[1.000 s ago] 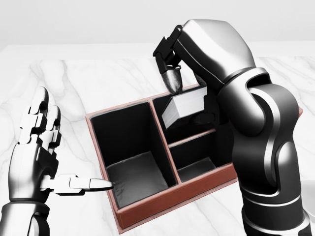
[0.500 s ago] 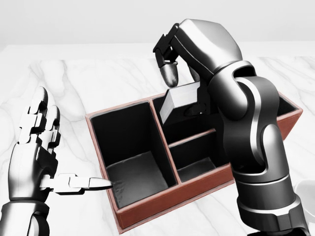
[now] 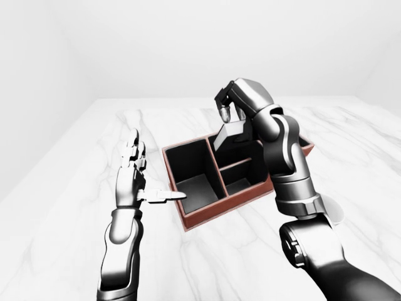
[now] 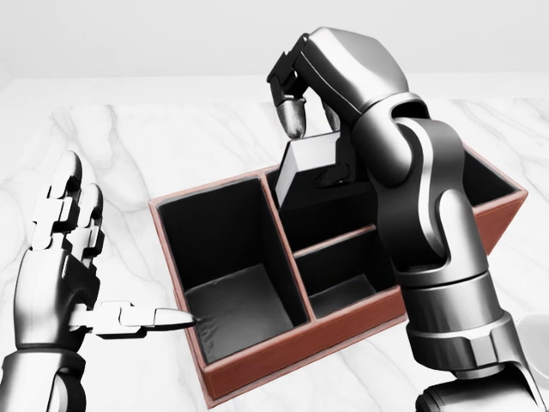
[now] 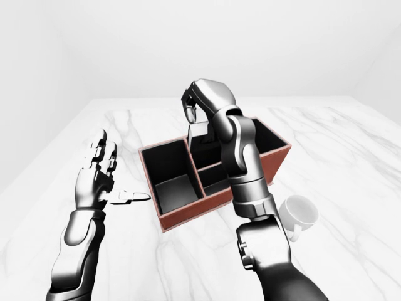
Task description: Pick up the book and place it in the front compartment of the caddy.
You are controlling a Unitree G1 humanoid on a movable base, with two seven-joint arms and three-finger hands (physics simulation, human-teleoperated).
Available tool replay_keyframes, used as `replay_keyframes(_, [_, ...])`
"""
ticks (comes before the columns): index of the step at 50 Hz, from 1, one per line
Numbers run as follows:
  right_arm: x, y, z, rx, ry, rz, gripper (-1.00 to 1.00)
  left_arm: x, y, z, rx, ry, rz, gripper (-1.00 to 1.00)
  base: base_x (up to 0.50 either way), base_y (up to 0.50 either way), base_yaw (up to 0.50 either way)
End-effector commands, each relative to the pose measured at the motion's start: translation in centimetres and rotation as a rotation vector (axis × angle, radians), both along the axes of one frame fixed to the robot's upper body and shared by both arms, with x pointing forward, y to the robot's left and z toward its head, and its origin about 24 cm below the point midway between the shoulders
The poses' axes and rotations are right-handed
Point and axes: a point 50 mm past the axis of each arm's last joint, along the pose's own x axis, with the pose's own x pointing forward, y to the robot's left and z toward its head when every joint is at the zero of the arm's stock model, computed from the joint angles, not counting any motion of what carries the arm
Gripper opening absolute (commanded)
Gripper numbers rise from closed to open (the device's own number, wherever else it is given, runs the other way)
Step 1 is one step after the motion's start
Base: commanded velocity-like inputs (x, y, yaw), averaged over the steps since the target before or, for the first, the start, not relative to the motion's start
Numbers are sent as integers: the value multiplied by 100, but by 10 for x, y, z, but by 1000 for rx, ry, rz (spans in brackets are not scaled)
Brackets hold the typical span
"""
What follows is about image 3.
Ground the red-brown desk caddy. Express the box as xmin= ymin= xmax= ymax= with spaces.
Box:
xmin=161 ymin=131 xmax=315 ymax=233

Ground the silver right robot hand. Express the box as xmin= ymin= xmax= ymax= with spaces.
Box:
xmin=214 ymin=77 xmax=277 ymax=144

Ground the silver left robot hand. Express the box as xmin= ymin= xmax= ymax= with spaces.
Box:
xmin=115 ymin=127 xmax=188 ymax=210

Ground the white rounded object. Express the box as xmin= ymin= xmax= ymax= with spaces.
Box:
xmin=322 ymin=194 xmax=346 ymax=227

